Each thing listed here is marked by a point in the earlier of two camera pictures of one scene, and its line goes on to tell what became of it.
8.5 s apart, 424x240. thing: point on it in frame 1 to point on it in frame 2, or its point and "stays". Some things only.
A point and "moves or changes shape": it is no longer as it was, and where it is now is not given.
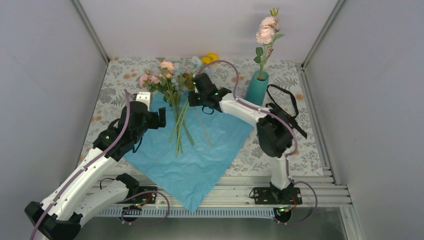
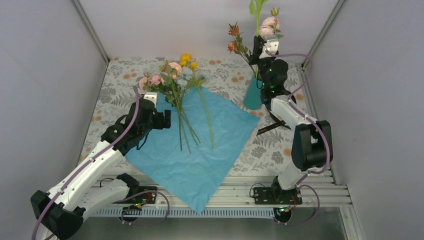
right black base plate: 270,195 stays
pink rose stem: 266,35 stays
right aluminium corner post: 338,7 stays
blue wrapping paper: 188,151 stays
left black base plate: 148,198 stays
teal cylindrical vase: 257,88 stays
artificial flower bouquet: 174,81 moves or changes shape
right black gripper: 192,102 to 257,50
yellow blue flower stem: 198,63 moves or changes shape
